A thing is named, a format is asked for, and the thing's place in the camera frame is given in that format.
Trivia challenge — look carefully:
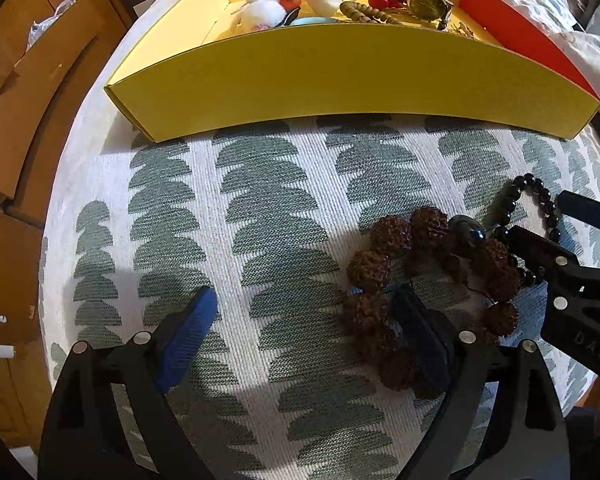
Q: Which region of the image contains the white plastic bag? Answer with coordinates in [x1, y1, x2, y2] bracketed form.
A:
[26, 0, 77, 54]

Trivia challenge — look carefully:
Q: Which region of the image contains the green patterned bed cover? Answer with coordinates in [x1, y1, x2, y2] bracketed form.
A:
[38, 0, 600, 480]

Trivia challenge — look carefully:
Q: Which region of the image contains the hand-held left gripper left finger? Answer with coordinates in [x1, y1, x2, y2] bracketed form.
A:
[37, 285, 219, 480]

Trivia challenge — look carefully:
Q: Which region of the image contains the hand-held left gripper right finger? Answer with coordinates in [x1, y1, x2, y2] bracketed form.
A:
[390, 284, 571, 480]

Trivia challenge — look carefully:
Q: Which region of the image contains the black bead bracelet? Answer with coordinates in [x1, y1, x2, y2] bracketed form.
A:
[487, 172, 564, 288]

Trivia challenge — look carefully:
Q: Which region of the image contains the white plush rabbit charm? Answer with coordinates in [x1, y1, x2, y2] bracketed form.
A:
[230, 0, 287, 34]

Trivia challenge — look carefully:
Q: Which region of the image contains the beige bead bracelet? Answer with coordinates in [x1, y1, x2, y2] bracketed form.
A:
[340, 1, 402, 25]

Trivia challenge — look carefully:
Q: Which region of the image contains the yellow cardboard box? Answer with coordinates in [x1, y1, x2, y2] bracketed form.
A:
[104, 0, 600, 143]

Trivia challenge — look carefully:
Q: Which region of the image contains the wooden wardrobe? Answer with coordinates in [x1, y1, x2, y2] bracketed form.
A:
[0, 0, 126, 461]

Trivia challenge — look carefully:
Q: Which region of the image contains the brown bead bracelet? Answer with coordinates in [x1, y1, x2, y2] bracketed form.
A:
[341, 206, 524, 399]

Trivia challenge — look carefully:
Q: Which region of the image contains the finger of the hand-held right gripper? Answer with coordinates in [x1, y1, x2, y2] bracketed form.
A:
[556, 190, 600, 233]
[507, 225, 600, 306]

